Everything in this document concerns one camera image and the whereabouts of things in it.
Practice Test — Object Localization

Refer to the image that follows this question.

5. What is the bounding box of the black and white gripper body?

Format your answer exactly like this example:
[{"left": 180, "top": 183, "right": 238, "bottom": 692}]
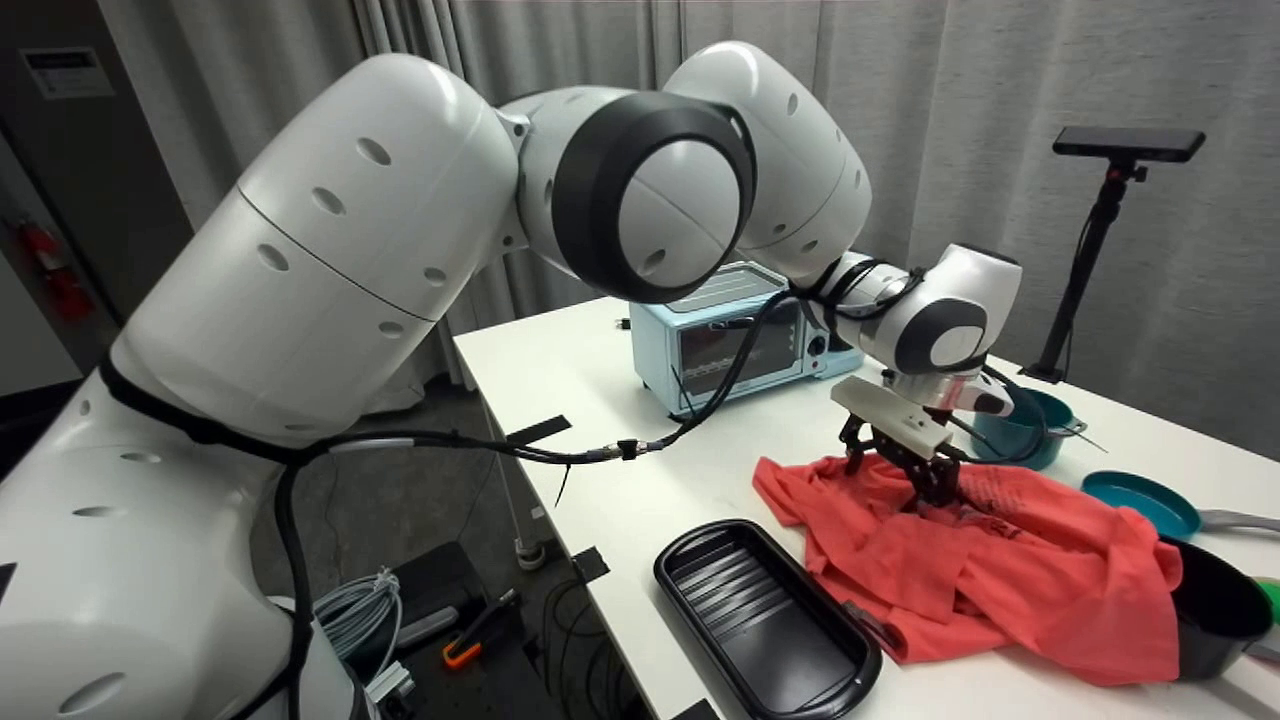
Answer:
[{"left": 832, "top": 372, "right": 985, "bottom": 470}]

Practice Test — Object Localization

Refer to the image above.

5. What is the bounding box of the red shirt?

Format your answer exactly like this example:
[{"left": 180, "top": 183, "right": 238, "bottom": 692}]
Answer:
[{"left": 750, "top": 452, "right": 1192, "bottom": 692}]

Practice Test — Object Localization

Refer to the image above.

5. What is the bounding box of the teal pot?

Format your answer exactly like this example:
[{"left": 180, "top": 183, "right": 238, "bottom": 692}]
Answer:
[{"left": 966, "top": 383, "right": 1086, "bottom": 470}]

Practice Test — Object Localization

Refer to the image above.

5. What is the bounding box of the light blue toaster oven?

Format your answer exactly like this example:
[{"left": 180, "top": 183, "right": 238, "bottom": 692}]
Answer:
[{"left": 622, "top": 256, "right": 869, "bottom": 418}]

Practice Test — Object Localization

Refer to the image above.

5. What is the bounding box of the black ridged tray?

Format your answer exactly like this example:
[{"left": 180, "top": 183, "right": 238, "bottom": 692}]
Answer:
[{"left": 652, "top": 516, "right": 887, "bottom": 720}]

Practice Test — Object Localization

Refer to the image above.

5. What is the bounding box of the teal frying pan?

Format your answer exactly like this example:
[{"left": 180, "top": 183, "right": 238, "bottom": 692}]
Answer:
[{"left": 1076, "top": 469, "right": 1280, "bottom": 544}]

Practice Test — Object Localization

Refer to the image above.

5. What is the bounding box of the black pot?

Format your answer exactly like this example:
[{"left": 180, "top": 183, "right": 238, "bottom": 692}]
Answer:
[{"left": 1169, "top": 535, "right": 1280, "bottom": 685}]

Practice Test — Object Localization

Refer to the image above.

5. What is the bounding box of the black floor box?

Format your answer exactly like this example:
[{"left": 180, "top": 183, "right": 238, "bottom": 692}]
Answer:
[{"left": 391, "top": 535, "right": 493, "bottom": 630}]

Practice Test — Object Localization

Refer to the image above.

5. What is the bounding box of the red fire extinguisher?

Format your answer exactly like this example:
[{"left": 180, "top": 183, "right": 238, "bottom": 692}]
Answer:
[{"left": 17, "top": 217, "right": 95, "bottom": 322}]

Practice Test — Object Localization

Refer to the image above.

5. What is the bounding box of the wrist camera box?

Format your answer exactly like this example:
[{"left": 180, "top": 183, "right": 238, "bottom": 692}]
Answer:
[{"left": 951, "top": 369, "right": 1014, "bottom": 417}]

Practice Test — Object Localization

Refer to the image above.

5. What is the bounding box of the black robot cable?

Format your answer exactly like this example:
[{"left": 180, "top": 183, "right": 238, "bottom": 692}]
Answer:
[{"left": 263, "top": 262, "right": 1055, "bottom": 720}]

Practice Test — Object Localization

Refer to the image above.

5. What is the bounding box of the black camera tripod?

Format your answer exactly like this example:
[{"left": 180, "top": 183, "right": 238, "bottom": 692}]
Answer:
[{"left": 1014, "top": 124, "right": 1212, "bottom": 387}]

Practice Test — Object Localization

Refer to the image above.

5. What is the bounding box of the orange handled tool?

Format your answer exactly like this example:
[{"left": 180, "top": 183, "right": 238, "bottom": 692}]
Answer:
[{"left": 438, "top": 587, "right": 527, "bottom": 670}]

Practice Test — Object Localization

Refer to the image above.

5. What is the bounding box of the white cable bundle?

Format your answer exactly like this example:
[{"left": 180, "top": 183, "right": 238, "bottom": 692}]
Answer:
[{"left": 315, "top": 566, "right": 417, "bottom": 710}]

